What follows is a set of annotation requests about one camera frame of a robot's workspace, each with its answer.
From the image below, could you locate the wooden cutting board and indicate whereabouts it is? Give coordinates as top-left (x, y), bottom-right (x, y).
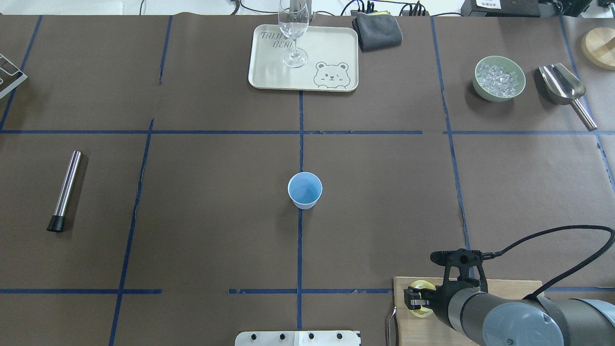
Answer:
top-left (389, 276), bottom-right (542, 346)

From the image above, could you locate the light blue paper cup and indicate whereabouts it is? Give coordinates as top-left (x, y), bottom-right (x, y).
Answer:
top-left (286, 172), bottom-right (323, 210)

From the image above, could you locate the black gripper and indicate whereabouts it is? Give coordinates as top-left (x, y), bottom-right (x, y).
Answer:
top-left (404, 287), bottom-right (450, 319)

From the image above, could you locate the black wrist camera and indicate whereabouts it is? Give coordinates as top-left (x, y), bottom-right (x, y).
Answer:
top-left (430, 249), bottom-right (488, 296)

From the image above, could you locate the yellow lemon slice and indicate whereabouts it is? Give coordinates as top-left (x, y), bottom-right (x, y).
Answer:
top-left (411, 280), bottom-right (436, 318)

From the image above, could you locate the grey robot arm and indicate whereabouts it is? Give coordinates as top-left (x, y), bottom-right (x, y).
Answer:
top-left (397, 287), bottom-right (614, 346)

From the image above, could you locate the round wooden stand base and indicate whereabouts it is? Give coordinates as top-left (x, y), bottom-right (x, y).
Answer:
top-left (581, 27), bottom-right (615, 71)

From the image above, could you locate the steel muddler black tip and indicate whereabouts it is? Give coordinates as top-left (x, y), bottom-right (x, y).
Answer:
top-left (47, 150), bottom-right (83, 233)

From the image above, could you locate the dark grey folded cloth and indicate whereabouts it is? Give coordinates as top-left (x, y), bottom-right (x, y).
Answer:
top-left (352, 12), bottom-right (403, 52)

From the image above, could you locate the beige bear serving tray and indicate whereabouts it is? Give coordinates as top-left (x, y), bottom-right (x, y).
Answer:
top-left (248, 25), bottom-right (359, 92)

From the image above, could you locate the clear wine glass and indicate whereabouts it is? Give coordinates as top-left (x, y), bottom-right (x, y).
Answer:
top-left (278, 0), bottom-right (310, 68)

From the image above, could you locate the white wire cup rack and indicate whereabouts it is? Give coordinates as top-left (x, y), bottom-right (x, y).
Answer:
top-left (0, 54), bottom-right (28, 99)

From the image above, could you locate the green bowl of ice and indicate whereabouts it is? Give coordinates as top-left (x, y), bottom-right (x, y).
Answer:
top-left (472, 56), bottom-right (526, 102)

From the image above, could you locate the steel ice scoop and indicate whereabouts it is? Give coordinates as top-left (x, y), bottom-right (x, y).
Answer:
top-left (538, 63), bottom-right (598, 132)

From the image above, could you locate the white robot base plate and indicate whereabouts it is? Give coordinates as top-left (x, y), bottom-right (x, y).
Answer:
top-left (234, 330), bottom-right (362, 346)

